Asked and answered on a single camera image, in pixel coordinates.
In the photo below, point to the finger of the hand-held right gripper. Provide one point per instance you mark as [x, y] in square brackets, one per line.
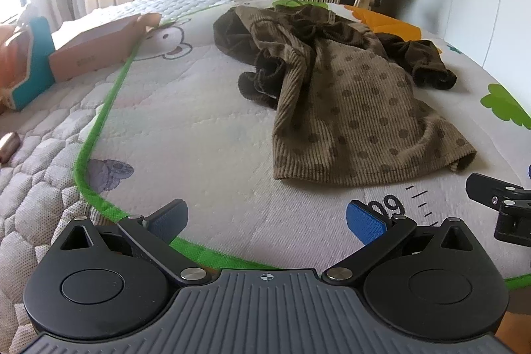
[481, 188]

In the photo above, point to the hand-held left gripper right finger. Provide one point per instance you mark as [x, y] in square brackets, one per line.
[367, 223]

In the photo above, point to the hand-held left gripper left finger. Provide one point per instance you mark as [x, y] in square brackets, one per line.
[169, 220]

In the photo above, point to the brown polka dot garment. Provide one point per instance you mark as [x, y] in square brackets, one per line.
[352, 113]

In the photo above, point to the printed cartoon mat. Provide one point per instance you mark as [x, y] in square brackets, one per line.
[199, 117]

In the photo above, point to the white quilted mattress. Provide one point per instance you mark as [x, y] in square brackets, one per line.
[37, 180]

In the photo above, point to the small copper object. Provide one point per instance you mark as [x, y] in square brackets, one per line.
[8, 148]

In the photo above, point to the pink cardboard box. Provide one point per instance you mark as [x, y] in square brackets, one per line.
[91, 47]

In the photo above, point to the teal-sided paper bag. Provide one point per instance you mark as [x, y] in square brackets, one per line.
[35, 55]

